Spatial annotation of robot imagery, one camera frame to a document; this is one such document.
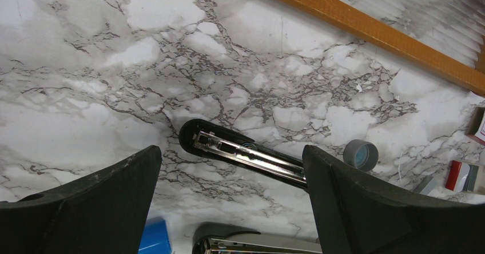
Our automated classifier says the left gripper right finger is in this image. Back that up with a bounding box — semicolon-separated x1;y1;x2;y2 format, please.
303;145;484;253

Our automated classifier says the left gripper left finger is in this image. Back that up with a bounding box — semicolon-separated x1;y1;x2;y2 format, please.
1;145;162;253

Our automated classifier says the grey staple strip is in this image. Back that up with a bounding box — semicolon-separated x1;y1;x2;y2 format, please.
413;175;437;196

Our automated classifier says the silver chrome stapler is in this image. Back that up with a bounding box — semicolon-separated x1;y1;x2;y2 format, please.
192;222;322;253

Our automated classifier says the black stapler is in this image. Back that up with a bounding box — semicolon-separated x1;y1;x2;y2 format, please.
178;119;307;191

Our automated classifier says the small red staples box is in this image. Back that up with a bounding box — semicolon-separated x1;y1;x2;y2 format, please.
465;107;484;145

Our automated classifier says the blue grey small cylinder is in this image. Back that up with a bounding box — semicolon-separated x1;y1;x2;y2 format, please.
138;219;172;254

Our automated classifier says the small dark round cap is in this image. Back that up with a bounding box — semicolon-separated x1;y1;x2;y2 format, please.
343;139;379;172

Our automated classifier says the orange wooden shelf rack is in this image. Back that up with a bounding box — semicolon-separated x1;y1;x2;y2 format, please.
279;0;484;96

